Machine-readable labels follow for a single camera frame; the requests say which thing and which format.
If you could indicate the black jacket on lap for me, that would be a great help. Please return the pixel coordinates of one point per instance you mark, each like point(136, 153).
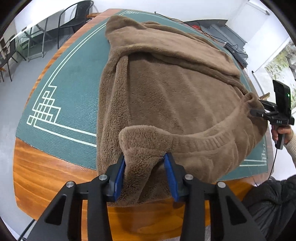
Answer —
point(272, 206)

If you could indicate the brown fleece garment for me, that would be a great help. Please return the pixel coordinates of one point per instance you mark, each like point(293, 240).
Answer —
point(163, 90)

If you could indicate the landscape scroll painting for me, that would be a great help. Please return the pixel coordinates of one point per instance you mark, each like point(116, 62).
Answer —
point(280, 67)

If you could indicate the black metal chair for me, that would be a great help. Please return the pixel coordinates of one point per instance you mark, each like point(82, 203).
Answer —
point(80, 18)

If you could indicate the glass top side table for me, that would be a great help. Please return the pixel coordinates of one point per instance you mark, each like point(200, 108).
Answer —
point(30, 42)

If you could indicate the wooden stick by wall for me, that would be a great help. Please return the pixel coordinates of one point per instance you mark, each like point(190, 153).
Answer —
point(265, 96)

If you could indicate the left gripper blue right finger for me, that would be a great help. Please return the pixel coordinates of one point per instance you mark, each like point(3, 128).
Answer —
point(175, 174)

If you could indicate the person's right hand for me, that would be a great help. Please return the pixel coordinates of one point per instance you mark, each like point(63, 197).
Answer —
point(282, 130)

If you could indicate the black power strip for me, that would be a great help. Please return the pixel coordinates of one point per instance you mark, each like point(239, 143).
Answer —
point(239, 56)

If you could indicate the green table mat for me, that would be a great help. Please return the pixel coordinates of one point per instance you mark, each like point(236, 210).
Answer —
point(60, 118)

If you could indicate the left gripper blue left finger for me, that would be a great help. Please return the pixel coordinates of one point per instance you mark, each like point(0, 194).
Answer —
point(115, 175)

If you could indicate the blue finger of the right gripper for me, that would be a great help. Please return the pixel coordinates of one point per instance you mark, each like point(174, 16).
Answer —
point(269, 106)
point(259, 113)

